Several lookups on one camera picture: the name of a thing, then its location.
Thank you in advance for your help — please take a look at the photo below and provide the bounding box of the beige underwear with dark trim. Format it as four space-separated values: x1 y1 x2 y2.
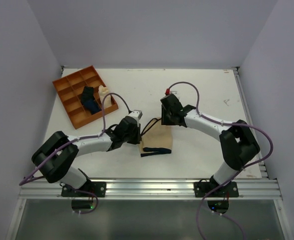
139 118 173 157

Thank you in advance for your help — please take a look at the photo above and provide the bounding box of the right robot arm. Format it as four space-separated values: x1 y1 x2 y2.
160 93 260 196

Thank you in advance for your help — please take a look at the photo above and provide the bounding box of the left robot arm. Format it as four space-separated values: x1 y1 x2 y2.
32 111 141 197

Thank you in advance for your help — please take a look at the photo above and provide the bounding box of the rolled navy underwear in tray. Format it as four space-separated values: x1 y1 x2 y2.
83 99 101 115

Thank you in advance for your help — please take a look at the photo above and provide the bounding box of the rolled beige underwear in tray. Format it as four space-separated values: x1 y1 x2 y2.
98 85 112 108

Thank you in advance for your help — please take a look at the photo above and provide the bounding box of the rolled black underwear in tray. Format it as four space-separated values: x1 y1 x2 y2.
80 86 94 105

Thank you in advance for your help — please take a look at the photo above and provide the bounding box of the orange compartment tray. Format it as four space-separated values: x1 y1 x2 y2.
53 65 106 129

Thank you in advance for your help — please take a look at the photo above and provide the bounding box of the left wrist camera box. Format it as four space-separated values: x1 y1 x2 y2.
128 109 143 124

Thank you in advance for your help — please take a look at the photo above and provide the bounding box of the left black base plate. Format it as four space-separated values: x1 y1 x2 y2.
61 181 107 198

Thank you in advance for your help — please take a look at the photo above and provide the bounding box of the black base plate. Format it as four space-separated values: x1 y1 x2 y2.
193 179 239 198
61 181 107 198

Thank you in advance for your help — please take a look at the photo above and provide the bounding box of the aluminium right side rail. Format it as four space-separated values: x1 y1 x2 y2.
232 67 273 179

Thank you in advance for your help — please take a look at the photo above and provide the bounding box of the aluminium rail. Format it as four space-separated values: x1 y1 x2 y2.
19 178 282 200
232 67 273 179

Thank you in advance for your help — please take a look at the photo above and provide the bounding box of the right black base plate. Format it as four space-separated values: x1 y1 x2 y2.
193 179 239 198

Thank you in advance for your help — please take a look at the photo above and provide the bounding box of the aluminium front rail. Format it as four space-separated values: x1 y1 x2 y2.
19 178 282 200

